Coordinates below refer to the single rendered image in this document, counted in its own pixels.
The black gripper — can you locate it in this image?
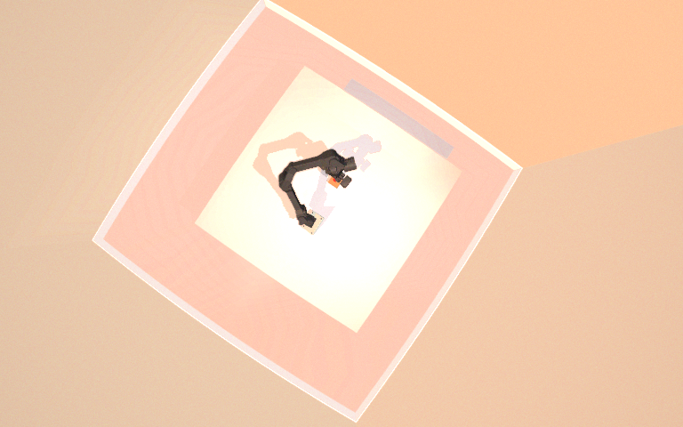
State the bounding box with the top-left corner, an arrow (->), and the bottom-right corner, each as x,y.
320,166 -> 352,188

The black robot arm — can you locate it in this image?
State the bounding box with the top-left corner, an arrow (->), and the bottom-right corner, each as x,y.
278,149 -> 357,228

